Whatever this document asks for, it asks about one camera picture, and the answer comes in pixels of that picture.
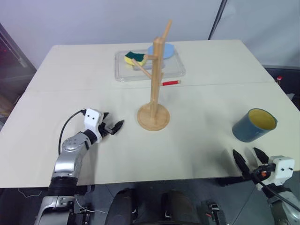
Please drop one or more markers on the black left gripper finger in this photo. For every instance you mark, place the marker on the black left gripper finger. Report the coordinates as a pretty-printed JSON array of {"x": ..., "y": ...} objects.
[
  {"x": 106, "y": 116},
  {"x": 117, "y": 127}
]

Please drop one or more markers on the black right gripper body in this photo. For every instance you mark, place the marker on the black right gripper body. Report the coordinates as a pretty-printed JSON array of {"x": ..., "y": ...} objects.
[{"x": 260, "y": 173}]

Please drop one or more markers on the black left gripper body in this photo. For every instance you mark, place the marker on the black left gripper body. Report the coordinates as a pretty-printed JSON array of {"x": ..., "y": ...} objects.
[{"x": 105, "y": 131}]

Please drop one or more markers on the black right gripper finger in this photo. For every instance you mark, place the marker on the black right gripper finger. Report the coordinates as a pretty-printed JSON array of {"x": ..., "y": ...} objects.
[
  {"x": 261, "y": 158},
  {"x": 242, "y": 165}
]

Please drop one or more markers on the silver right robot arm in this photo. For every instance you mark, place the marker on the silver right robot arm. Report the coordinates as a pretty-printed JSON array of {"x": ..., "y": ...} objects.
[{"x": 284, "y": 206}]

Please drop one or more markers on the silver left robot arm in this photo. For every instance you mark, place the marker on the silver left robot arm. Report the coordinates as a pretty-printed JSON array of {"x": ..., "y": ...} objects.
[{"x": 66, "y": 161}]

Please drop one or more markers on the blue mug yellow inside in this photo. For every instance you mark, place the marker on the blue mug yellow inside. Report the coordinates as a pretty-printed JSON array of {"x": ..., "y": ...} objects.
[{"x": 248, "y": 130}]

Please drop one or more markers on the wooden mug tree stand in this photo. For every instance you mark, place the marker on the wooden mug tree stand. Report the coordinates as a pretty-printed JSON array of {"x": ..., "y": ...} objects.
[{"x": 155, "y": 93}]

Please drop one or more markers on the yellow green sponge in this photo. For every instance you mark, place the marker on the yellow green sponge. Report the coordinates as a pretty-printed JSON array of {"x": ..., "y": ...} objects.
[{"x": 134, "y": 58}]

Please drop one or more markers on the red pen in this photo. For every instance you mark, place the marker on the red pen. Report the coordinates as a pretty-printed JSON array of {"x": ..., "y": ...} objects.
[{"x": 171, "y": 82}]

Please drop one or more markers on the dark rounded shape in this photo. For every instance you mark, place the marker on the dark rounded shape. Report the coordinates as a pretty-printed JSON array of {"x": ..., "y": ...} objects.
[
  {"x": 179, "y": 206},
  {"x": 123, "y": 206}
]

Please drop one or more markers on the dark equipment with red button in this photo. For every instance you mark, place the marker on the dark equipment with red button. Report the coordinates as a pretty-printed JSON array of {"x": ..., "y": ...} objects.
[{"x": 286, "y": 82}]

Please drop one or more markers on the clear plastic tray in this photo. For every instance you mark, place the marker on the clear plastic tray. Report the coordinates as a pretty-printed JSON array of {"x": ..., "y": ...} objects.
[{"x": 173, "y": 68}]

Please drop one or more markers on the light blue round plate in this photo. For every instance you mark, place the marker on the light blue round plate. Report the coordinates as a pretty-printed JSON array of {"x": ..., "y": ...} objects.
[{"x": 168, "y": 51}]

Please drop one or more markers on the dark cabinet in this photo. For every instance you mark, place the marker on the dark cabinet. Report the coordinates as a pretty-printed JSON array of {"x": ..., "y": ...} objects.
[{"x": 11, "y": 70}]

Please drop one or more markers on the black slanted pole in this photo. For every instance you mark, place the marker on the black slanted pole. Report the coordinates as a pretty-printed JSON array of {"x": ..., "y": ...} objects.
[{"x": 218, "y": 18}]

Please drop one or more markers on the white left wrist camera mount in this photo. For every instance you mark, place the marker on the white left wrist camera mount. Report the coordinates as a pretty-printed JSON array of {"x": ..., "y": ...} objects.
[{"x": 92, "y": 119}]

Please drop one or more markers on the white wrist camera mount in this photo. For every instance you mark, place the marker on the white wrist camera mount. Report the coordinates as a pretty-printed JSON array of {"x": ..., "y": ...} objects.
[
  {"x": 282, "y": 170},
  {"x": 92, "y": 119}
]

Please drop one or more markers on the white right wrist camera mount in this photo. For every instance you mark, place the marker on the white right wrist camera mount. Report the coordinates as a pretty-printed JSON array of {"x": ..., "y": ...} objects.
[{"x": 282, "y": 170}]

